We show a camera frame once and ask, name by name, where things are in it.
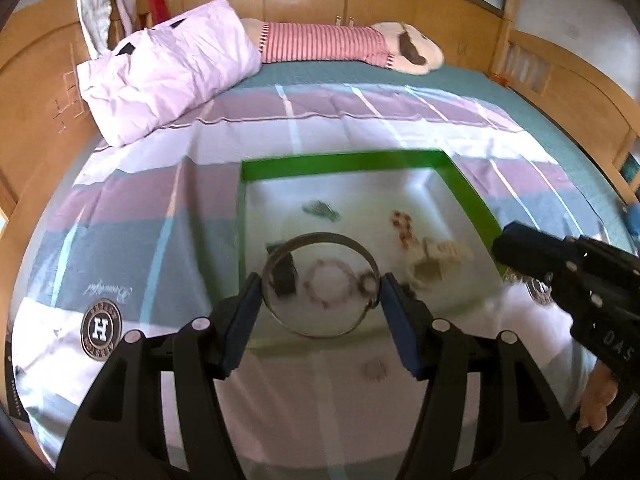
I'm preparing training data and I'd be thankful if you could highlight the person's right hand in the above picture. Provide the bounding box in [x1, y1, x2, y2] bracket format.
[575, 360, 624, 434]

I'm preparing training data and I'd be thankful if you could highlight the pink pillow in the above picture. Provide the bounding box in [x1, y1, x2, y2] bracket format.
[76, 0, 263, 148]

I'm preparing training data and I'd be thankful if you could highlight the pink bead bracelet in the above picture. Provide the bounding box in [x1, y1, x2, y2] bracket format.
[304, 256, 362, 307]

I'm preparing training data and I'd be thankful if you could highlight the grey cloth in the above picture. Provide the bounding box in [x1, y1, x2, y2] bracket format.
[74, 0, 118, 58]

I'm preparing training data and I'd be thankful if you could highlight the white tray green rim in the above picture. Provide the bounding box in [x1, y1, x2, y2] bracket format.
[236, 148, 507, 353]

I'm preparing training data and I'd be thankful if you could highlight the striped plush toy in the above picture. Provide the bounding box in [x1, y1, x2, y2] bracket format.
[240, 17, 446, 77]

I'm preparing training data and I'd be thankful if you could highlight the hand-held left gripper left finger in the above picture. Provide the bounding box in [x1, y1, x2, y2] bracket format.
[54, 274, 263, 480]

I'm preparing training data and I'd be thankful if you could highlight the wooden footboard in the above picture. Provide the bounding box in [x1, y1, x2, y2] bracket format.
[492, 30, 640, 196]

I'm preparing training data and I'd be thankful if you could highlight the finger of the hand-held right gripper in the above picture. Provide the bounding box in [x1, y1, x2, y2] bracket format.
[492, 221, 640, 312]

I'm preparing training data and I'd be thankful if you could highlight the pink cloth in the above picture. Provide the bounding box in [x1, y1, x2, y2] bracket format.
[111, 0, 138, 33]

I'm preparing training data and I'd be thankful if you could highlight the brown bead bracelet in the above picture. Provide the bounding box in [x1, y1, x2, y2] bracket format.
[389, 209, 418, 253]

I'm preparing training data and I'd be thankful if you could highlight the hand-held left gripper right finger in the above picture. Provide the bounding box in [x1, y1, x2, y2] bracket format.
[379, 272, 586, 480]

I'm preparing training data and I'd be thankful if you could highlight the wooden headboard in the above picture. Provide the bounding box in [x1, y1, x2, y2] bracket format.
[0, 0, 121, 221]

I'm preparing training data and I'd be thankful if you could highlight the pink grey patterned bed sheet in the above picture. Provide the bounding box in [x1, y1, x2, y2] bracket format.
[10, 82, 626, 480]

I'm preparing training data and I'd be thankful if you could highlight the teal bed cover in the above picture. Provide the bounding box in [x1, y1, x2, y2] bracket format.
[210, 57, 631, 241]

